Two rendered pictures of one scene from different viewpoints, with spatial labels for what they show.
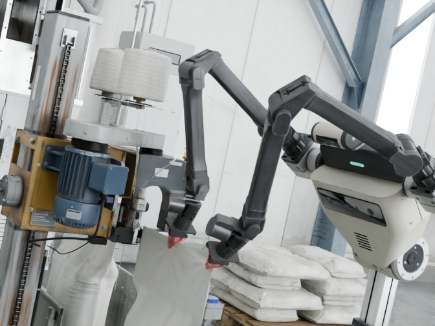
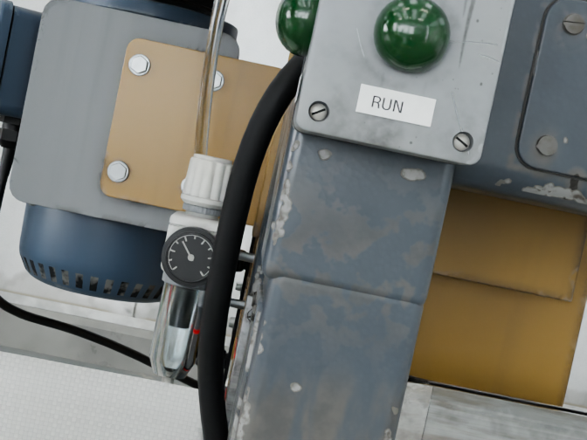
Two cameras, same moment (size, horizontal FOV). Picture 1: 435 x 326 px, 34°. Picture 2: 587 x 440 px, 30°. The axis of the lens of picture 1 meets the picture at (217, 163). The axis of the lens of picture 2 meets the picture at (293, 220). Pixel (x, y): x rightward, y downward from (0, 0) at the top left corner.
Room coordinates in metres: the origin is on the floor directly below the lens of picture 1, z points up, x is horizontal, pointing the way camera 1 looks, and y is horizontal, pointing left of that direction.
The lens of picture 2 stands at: (2.93, -0.33, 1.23)
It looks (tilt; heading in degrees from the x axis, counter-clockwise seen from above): 3 degrees down; 121
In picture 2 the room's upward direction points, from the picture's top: 12 degrees clockwise
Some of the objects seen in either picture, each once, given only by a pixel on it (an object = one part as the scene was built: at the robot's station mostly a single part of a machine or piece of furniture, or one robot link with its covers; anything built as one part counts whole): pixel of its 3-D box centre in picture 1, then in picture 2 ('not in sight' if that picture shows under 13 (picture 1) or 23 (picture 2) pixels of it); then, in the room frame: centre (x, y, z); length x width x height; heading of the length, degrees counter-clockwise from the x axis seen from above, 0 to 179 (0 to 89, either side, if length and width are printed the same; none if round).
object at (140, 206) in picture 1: (139, 209); (194, 278); (2.53, 0.24, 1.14); 0.05 x 0.04 x 0.16; 123
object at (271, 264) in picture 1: (284, 264); not in sight; (5.38, -0.65, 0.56); 0.66 x 0.42 x 0.15; 123
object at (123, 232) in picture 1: (120, 233); not in sight; (2.56, 0.29, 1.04); 0.08 x 0.06 x 0.05; 123
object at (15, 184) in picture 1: (9, 190); not in sight; (2.40, 0.67, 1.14); 0.11 x 0.06 x 0.11; 33
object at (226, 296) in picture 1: (253, 301); not in sight; (5.51, -0.50, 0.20); 0.66 x 0.44 x 0.12; 33
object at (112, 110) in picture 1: (110, 119); not in sight; (6.46, 1.03, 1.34); 0.24 x 0.04 x 0.32; 33
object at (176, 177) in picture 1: (144, 184); (540, 238); (2.73, 0.26, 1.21); 0.30 x 0.25 x 0.30; 33
